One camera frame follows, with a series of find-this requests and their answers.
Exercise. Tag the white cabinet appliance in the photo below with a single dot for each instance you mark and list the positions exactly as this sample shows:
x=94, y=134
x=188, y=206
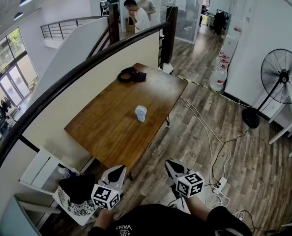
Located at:
x=229, y=48

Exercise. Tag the dark wooden newel post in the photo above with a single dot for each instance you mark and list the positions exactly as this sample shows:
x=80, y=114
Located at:
x=169, y=38
x=114, y=23

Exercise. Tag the person's left forearm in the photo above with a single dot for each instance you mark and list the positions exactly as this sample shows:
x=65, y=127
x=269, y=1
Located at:
x=103, y=217

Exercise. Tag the white security camera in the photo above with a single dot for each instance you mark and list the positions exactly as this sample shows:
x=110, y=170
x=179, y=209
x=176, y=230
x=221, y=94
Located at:
x=171, y=1

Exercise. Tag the dark stair railing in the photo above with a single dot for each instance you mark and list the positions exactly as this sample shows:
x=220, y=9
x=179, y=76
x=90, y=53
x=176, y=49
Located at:
x=99, y=43

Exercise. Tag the black pedestal fan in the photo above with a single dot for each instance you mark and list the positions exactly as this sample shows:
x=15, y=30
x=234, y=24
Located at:
x=282, y=77

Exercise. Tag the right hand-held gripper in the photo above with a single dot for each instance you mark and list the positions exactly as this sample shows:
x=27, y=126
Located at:
x=190, y=184

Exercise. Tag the dark curved handrail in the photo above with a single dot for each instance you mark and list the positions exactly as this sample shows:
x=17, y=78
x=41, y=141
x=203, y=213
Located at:
x=141, y=34

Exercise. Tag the glass entrance doors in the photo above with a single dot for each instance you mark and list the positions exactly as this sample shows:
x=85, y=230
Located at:
x=10, y=82

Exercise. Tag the person's black shirt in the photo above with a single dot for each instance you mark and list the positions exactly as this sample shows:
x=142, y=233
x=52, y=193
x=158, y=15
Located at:
x=155, y=220

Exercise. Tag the black visor cap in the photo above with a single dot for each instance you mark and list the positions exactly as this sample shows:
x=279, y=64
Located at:
x=133, y=75

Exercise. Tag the person's right forearm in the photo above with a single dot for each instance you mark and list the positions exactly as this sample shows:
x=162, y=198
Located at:
x=196, y=205

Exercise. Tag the clear water jug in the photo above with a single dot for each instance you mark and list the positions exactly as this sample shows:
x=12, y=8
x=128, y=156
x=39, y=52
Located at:
x=218, y=79
x=224, y=63
x=225, y=56

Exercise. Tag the yellow black floor tape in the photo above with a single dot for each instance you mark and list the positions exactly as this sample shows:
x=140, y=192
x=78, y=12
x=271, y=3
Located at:
x=197, y=83

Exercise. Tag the black bag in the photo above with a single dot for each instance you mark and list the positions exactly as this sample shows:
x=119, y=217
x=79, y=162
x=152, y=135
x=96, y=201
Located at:
x=78, y=187

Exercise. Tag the cream balustrade panel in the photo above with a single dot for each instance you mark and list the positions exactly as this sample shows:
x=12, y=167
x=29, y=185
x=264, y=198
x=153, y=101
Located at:
x=99, y=82

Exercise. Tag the white stool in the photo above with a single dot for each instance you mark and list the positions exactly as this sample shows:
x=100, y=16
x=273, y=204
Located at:
x=83, y=219

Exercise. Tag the white power strip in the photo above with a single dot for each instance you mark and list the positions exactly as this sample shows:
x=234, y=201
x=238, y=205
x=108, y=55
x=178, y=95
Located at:
x=221, y=184

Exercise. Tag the frosted glass panel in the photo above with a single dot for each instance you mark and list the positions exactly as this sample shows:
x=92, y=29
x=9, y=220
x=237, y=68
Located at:
x=15, y=220

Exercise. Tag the clear plastic water bottle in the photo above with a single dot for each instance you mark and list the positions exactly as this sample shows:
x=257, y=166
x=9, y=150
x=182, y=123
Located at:
x=66, y=173

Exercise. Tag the white low shelf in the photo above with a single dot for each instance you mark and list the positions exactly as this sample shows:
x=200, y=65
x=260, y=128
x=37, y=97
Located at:
x=37, y=166

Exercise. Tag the white box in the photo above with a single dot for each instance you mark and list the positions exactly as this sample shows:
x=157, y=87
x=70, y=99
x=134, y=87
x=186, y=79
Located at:
x=166, y=69

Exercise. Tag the rack of hanging clothes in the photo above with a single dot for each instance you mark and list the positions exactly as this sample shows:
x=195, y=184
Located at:
x=5, y=106

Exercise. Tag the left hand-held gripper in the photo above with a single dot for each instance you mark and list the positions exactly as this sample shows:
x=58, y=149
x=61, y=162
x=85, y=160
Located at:
x=106, y=195

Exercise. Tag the small white ribbed object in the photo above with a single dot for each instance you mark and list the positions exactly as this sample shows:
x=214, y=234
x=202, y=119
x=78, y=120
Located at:
x=141, y=113

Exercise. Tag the cardboard box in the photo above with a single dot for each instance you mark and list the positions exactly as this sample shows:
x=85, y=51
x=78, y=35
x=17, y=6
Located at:
x=130, y=26

